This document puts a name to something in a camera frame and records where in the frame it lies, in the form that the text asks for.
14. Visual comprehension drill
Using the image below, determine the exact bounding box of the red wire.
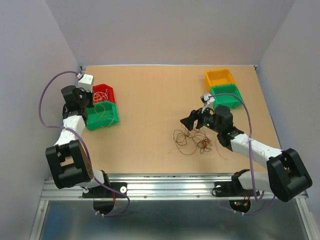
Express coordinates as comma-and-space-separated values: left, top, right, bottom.
174, 138, 213, 156

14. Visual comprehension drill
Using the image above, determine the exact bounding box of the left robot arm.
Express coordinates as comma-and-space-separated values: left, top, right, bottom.
45, 85, 111, 197

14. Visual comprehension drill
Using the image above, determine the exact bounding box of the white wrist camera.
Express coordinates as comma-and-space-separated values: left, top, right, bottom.
200, 92, 215, 113
77, 74, 94, 93

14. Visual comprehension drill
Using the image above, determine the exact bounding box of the green plastic bin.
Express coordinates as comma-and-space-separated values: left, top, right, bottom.
210, 84, 243, 109
86, 101, 120, 131

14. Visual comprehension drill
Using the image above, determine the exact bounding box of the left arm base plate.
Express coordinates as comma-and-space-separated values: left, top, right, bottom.
82, 181, 128, 199

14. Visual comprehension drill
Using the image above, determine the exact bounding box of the white wire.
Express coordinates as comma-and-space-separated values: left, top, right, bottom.
92, 87, 110, 103

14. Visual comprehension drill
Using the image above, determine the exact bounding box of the yellow plastic bin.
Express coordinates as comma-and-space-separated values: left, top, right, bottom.
204, 68, 236, 93

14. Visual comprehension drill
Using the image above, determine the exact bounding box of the aluminium frame rail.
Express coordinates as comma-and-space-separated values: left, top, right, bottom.
29, 65, 320, 240

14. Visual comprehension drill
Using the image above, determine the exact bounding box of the dark brown wire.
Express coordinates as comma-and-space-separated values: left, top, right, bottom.
172, 124, 210, 148

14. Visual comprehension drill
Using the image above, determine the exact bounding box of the red plastic bin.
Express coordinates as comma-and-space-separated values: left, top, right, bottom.
93, 83, 116, 104

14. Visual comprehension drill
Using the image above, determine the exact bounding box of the purple camera cable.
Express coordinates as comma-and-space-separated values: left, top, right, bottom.
207, 93, 277, 216
37, 70, 131, 218

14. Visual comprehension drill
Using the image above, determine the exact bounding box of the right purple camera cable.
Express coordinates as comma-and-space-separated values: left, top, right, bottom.
207, 93, 277, 216

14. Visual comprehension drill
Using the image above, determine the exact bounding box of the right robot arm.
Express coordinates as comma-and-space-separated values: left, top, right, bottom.
180, 105, 313, 202

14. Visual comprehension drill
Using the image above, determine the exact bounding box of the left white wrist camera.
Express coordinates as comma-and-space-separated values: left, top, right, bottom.
77, 74, 94, 93

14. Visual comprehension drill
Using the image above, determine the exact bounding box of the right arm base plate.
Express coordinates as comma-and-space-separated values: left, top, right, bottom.
211, 181, 254, 197

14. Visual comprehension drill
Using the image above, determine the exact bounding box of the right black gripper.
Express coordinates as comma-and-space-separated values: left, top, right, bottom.
179, 104, 222, 134

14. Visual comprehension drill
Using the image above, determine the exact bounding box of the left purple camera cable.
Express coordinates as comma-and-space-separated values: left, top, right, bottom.
37, 70, 131, 218

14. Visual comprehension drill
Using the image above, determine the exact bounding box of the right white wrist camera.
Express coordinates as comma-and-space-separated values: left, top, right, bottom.
200, 92, 215, 113

